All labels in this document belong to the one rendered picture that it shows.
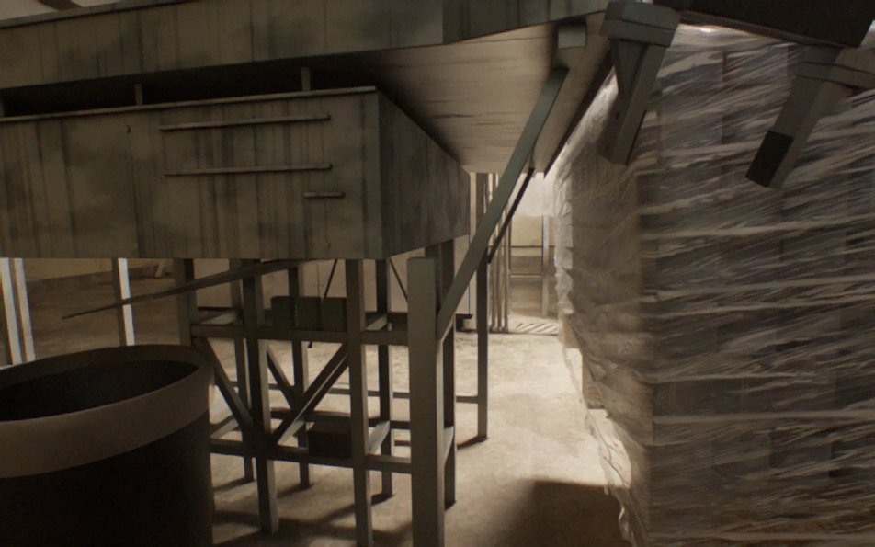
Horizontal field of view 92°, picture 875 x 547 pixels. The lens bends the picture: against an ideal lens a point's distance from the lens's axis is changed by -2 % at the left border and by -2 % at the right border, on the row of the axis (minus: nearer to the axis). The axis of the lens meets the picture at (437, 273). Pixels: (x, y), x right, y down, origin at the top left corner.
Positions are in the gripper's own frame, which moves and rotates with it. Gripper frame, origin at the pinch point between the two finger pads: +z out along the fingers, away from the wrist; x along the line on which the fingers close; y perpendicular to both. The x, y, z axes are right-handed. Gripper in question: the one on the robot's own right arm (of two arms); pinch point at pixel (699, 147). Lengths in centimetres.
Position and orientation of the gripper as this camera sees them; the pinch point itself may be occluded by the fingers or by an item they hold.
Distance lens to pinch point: 40.0
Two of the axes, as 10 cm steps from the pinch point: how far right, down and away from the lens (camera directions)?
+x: 9.9, 1.0, 1.3
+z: -1.5, 8.6, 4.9
